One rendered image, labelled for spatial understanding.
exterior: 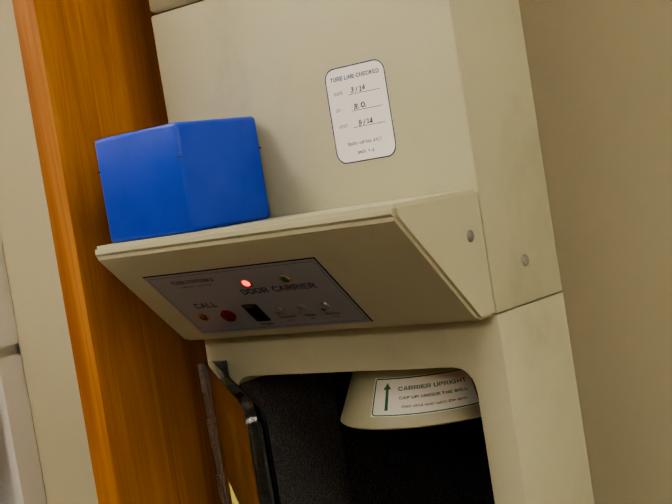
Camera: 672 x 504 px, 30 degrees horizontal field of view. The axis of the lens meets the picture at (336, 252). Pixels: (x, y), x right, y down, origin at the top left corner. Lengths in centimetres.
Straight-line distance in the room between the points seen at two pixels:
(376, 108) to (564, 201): 45
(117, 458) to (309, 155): 33
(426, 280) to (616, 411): 55
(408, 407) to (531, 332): 13
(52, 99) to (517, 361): 47
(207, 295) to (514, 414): 28
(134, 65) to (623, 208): 55
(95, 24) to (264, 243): 34
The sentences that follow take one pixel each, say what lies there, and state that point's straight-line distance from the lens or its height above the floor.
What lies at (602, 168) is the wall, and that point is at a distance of 141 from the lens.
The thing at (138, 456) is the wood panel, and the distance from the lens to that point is 119.
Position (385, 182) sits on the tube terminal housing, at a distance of 102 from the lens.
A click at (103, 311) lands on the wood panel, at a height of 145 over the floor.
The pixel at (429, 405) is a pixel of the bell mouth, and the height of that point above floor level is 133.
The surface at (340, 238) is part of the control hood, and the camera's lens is 92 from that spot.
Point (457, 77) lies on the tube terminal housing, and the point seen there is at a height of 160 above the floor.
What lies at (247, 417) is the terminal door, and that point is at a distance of 87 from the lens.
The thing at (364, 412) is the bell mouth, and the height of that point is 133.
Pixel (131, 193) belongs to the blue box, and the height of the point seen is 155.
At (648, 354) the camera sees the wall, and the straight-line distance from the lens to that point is 142.
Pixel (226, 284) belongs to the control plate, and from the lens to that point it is 104.
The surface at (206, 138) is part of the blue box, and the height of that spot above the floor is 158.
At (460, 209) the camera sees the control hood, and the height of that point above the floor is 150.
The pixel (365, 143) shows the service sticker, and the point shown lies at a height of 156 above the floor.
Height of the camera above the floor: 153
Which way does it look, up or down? 3 degrees down
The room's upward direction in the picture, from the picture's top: 9 degrees counter-clockwise
